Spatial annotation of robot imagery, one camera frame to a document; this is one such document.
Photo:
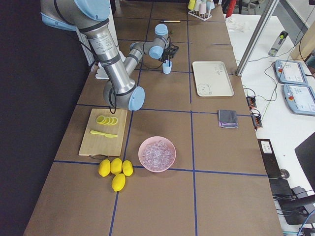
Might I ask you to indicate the wooden cutting board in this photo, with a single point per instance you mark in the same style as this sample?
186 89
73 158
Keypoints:
100 145

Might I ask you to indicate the grey purple folded cloth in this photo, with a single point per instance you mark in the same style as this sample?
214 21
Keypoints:
227 119

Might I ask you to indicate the black power strip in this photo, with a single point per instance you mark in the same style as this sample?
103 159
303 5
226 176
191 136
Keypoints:
251 101
256 119

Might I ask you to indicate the blue teach pendant tablet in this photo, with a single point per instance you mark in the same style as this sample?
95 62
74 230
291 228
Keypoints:
290 72
300 99

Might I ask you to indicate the yellow plastic knife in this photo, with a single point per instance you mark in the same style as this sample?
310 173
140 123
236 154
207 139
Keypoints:
103 134

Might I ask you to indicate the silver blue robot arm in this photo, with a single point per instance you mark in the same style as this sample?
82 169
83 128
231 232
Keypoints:
91 18

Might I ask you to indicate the pink cup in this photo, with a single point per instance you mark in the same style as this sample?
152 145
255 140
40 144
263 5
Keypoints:
202 8

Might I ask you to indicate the pink bowl of ice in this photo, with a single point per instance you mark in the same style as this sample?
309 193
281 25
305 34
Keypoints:
157 154

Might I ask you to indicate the white cup rack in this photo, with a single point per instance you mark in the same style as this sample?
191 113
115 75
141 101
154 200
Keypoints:
204 16

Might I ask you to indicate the steel muddler rod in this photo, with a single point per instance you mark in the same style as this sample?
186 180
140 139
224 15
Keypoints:
170 21

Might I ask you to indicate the whole yellow lemon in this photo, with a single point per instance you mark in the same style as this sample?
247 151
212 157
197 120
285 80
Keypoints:
127 168
116 166
104 168
118 182

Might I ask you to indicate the aluminium frame post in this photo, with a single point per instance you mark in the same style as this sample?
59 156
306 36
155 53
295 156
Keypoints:
261 25

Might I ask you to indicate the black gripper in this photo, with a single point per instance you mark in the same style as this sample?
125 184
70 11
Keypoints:
167 57

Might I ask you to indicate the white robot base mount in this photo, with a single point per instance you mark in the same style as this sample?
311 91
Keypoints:
101 74

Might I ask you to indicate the lemon slices row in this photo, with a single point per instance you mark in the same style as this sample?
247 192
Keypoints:
101 119

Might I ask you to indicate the light blue plastic cup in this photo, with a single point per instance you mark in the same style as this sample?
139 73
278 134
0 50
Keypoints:
167 67

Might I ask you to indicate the yellow cup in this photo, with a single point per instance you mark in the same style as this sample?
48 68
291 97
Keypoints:
191 4

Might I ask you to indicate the cream bear serving tray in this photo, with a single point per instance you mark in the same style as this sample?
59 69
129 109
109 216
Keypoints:
212 79

